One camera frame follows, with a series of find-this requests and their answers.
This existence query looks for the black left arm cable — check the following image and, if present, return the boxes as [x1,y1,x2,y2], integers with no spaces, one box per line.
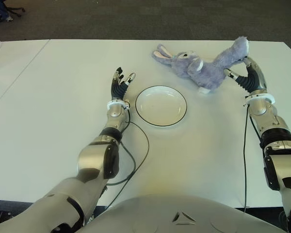
[103,106,150,211]

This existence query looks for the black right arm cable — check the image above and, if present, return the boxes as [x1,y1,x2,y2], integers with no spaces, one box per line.
[242,103,252,215]

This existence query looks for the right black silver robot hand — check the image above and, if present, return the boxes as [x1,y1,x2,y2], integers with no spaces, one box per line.
[224,56,268,95]

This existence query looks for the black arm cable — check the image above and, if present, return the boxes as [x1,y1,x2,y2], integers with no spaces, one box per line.
[103,106,150,211]
[242,103,252,215]

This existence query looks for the white plate black rim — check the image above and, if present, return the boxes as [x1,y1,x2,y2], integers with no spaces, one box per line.
[134,84,188,128]

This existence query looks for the purple plush rabbit doll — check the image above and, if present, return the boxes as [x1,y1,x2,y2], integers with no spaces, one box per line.
[152,36,250,96]

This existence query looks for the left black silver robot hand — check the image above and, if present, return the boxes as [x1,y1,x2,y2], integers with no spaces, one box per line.
[110,67,137,100]

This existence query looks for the silver robot torso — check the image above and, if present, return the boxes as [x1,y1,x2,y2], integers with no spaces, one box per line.
[79,194,289,233]

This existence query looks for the black office chair base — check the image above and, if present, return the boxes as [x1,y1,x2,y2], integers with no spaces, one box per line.
[4,5,26,18]

